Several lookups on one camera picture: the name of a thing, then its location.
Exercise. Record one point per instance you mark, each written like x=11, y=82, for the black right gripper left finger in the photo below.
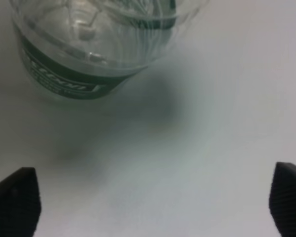
x=20, y=205

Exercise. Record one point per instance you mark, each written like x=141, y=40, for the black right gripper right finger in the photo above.
x=282, y=198

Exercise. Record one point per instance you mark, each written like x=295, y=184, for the clear green-label water bottle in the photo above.
x=84, y=49

